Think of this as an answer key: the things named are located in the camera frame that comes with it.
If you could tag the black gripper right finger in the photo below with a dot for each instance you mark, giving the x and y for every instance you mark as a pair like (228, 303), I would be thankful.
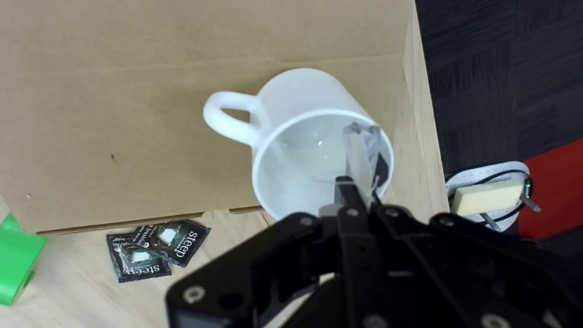
(461, 266)

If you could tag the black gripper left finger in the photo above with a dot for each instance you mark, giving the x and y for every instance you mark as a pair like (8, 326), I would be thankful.
(274, 261)

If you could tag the black teabag packet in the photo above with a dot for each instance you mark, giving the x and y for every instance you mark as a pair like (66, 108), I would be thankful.
(137, 265)
(175, 239)

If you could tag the white ceramic mug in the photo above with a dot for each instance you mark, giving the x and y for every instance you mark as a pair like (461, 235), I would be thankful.
(303, 133)

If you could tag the brown cardboard box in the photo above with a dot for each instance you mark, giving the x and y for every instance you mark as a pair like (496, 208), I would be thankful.
(121, 110)

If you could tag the pale yellow sponge block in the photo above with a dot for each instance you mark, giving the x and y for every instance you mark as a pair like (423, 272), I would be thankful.
(489, 199)

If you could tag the red and white device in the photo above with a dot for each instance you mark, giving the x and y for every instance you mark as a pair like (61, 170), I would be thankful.
(480, 175)

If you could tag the red floor object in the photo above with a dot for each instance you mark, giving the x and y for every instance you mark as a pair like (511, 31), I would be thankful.
(558, 188)

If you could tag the green plastic arc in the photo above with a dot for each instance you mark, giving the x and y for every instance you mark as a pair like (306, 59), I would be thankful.
(19, 261)

